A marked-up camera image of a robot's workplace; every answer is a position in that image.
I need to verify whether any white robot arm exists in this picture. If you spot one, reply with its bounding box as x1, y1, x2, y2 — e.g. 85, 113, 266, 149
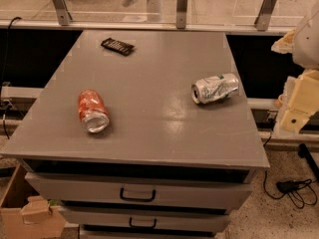
271, 2, 319, 132

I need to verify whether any crushed red coke can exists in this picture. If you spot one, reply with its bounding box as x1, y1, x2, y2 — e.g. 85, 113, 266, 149
78, 90, 110, 133

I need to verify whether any cardboard box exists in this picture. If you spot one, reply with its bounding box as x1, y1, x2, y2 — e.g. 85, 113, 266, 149
0, 165, 66, 239

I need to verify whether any grey drawer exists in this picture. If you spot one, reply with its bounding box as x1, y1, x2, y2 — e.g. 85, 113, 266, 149
26, 172, 251, 211
59, 206, 230, 233

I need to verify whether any left metal bracket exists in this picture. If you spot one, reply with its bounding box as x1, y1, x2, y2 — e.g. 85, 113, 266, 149
52, 0, 72, 26

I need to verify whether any middle metal bracket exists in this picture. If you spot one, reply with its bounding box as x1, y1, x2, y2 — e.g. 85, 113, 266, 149
175, 0, 188, 29

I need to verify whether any middle grey drawer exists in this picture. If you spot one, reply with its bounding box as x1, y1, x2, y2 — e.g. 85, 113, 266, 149
59, 206, 230, 233

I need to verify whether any black power adapter with cable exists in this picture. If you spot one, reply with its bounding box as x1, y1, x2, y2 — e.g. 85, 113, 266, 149
262, 172, 318, 209

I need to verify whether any top grey drawer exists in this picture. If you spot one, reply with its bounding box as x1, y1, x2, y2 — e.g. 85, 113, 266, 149
26, 172, 251, 211

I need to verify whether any metal bracket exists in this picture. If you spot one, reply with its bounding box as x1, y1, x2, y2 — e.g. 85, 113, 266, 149
254, 0, 277, 31
175, 0, 188, 29
52, 0, 72, 26

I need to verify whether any right metal bracket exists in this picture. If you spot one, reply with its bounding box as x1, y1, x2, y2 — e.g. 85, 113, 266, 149
254, 0, 277, 31

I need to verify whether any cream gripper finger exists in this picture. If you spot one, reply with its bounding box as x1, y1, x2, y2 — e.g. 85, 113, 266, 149
280, 70, 319, 133
271, 29, 295, 54

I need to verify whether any crushed silver green can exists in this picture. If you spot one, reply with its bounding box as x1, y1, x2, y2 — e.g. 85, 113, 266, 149
191, 74, 239, 105

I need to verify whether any dark chocolate rxbar wrapper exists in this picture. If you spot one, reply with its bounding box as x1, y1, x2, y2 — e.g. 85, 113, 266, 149
101, 38, 135, 56

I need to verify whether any grey drawer cabinet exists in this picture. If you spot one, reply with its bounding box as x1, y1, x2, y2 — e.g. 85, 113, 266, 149
3, 30, 269, 239

